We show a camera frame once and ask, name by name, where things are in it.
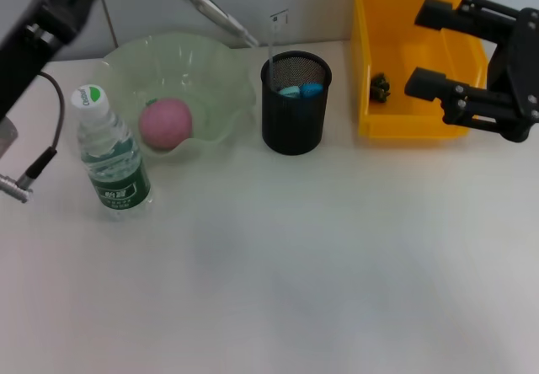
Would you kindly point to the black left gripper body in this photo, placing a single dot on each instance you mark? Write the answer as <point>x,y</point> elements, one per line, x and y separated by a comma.
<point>46,33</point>

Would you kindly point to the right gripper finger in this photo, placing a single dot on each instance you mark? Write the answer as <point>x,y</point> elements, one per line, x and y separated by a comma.
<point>436,14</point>
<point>425,83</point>

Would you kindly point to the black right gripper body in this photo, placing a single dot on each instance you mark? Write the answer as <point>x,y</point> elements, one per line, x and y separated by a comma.
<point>520,71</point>

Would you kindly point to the green plastic wrapper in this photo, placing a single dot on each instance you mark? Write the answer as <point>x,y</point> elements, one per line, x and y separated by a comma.
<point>381,87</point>

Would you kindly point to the blue scissors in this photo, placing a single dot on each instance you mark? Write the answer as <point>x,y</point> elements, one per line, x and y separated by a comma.
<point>309,90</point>

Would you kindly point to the pink peach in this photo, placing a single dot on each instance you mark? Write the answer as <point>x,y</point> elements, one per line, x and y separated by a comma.
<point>166,123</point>

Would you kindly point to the clear plastic water bottle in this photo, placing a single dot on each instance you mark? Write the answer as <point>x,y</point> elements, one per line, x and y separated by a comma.
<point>118,172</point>

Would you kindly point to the transparent plastic ruler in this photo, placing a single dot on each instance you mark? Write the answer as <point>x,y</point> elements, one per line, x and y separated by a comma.
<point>275,33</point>

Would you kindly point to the white silver ballpoint pen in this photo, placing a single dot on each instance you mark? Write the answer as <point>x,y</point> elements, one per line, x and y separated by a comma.
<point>210,7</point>

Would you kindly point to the black mesh pen holder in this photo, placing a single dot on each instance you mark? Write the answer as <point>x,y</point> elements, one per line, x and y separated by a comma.
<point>295,125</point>

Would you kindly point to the green glass fruit bowl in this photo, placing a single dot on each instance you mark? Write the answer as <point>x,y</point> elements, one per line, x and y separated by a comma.
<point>189,62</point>

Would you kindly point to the yellow plastic bin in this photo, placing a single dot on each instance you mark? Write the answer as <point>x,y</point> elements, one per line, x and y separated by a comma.
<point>404,75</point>

